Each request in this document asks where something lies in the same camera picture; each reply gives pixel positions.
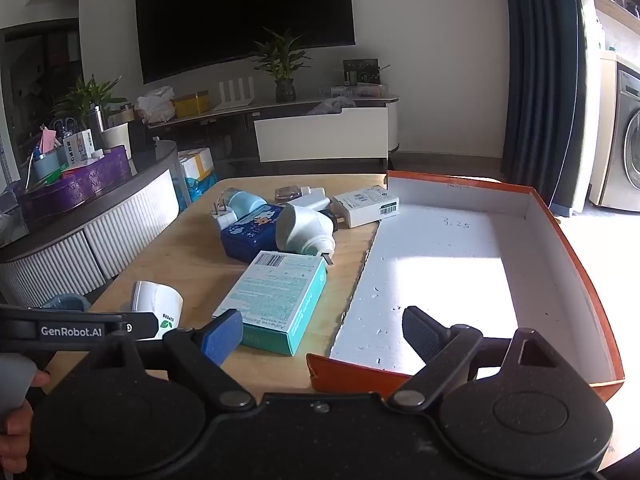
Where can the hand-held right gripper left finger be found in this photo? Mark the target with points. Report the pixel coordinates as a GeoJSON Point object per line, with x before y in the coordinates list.
{"type": "Point", "coordinates": [220, 336]}

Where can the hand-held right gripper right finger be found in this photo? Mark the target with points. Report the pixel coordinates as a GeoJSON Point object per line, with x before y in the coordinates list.
{"type": "Point", "coordinates": [425, 331]}

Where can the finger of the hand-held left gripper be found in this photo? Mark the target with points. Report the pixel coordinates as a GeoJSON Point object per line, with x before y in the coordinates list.
{"type": "Point", "coordinates": [140, 326]}

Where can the white paper cup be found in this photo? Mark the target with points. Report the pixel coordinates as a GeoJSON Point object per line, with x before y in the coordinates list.
{"type": "Point", "coordinates": [150, 302]}

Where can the orange cardboard box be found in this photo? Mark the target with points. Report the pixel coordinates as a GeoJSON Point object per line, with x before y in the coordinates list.
{"type": "Point", "coordinates": [450, 270]}

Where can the teal carton box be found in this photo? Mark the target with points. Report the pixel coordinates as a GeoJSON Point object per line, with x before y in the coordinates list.
{"type": "Point", "coordinates": [275, 295]}

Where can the blue tin box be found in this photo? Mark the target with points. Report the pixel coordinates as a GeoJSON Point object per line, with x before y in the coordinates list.
{"type": "Point", "coordinates": [247, 237]}

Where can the white charger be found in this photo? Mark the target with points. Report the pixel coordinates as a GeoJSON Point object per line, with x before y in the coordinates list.
{"type": "Point", "coordinates": [225, 219]}

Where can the white plug-in device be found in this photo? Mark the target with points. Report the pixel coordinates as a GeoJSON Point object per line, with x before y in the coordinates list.
{"type": "Point", "coordinates": [300, 230]}

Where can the white adapter box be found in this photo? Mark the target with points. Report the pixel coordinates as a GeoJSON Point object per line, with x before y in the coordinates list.
{"type": "Point", "coordinates": [362, 207]}

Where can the clear bottle white cap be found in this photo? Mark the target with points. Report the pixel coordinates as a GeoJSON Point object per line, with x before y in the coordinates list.
{"type": "Point", "coordinates": [287, 193]}

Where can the person's left hand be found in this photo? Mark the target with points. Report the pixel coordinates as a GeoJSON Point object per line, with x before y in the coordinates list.
{"type": "Point", "coordinates": [15, 437]}

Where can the crumpled blue plastic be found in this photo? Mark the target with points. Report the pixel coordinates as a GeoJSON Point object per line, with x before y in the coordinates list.
{"type": "Point", "coordinates": [65, 302]}

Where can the curved white ribbed counter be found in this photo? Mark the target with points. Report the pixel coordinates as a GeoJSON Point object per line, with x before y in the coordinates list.
{"type": "Point", "coordinates": [125, 220]}

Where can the purple patterned box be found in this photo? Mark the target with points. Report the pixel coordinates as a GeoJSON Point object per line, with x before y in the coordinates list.
{"type": "Point", "coordinates": [85, 185]}

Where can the blue plastic bag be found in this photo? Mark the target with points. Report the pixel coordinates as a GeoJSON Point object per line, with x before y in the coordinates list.
{"type": "Point", "coordinates": [197, 187]}

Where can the grey blue cup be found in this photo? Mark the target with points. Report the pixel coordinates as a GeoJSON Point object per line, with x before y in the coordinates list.
{"type": "Point", "coordinates": [45, 165]}

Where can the cardboard box yellow tape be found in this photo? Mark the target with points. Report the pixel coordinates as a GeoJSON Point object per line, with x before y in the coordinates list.
{"type": "Point", "coordinates": [197, 162]}

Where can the white printed carton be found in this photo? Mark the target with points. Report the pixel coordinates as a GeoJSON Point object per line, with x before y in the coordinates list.
{"type": "Point", "coordinates": [80, 147]}

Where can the plant in white pot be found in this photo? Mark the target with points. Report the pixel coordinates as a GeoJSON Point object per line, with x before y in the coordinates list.
{"type": "Point", "coordinates": [116, 140]}

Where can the pink paper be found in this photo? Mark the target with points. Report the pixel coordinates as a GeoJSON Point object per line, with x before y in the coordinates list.
{"type": "Point", "coordinates": [46, 140]}

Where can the scissors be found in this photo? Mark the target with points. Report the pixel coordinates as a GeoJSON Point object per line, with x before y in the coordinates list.
{"type": "Point", "coordinates": [64, 126]}

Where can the steel bottle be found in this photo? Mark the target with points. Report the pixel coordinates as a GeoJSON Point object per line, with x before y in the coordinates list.
{"type": "Point", "coordinates": [97, 125]}

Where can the white television cabinet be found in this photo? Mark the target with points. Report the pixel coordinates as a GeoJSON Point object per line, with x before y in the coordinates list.
{"type": "Point", "coordinates": [320, 137]}

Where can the white plastic bag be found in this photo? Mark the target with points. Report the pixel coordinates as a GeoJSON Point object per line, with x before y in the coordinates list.
{"type": "Point", "coordinates": [156, 105]}

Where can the white router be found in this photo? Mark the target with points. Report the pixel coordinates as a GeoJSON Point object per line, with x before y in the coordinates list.
{"type": "Point", "coordinates": [235, 96]}

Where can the pale crumpled plastic bag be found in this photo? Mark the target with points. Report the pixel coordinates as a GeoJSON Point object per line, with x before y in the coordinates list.
{"type": "Point", "coordinates": [332, 105]}

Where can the clear plastic organizer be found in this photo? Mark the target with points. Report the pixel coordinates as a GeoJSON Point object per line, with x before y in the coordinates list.
{"type": "Point", "coordinates": [360, 91]}

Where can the plant in dark vase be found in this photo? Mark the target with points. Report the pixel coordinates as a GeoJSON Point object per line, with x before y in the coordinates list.
{"type": "Point", "coordinates": [285, 91]}

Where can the black green box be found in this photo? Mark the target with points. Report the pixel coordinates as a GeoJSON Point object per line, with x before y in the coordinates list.
{"type": "Point", "coordinates": [361, 71]}

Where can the silver washing machine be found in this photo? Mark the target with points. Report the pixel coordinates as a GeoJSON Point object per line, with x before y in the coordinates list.
{"type": "Point", "coordinates": [622, 145]}

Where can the dark blue curtain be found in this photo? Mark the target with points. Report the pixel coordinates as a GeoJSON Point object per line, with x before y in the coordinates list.
{"type": "Point", "coordinates": [540, 85]}

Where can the black television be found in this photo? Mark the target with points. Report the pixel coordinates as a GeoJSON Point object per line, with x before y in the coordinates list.
{"type": "Point", "coordinates": [240, 10]}

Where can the wooden wall shelf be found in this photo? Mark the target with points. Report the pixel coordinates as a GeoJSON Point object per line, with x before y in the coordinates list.
{"type": "Point", "coordinates": [615, 15]}

